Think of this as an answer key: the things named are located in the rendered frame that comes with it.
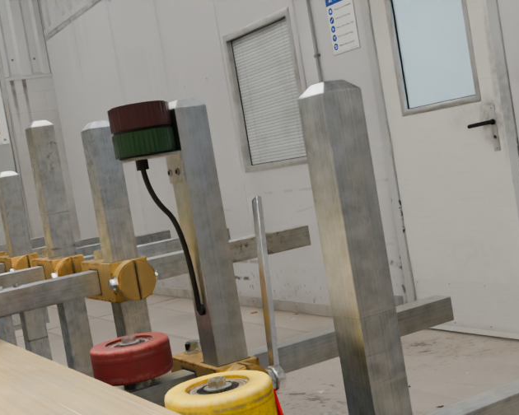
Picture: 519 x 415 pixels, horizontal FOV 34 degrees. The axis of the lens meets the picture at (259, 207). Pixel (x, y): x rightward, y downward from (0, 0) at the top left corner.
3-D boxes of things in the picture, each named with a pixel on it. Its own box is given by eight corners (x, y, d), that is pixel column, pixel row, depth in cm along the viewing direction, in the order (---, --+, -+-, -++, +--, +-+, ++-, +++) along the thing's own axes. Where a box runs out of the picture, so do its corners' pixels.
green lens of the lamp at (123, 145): (161, 153, 87) (158, 132, 87) (186, 146, 82) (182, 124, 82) (106, 161, 84) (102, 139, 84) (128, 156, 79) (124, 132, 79)
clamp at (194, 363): (216, 388, 96) (208, 344, 95) (278, 408, 84) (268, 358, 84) (170, 402, 93) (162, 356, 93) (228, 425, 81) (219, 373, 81)
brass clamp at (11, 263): (29, 277, 160) (25, 251, 160) (49, 280, 149) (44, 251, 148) (-3, 284, 157) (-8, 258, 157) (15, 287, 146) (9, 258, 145)
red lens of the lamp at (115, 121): (157, 128, 87) (153, 107, 87) (182, 121, 82) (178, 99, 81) (102, 136, 84) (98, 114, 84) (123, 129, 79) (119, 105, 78)
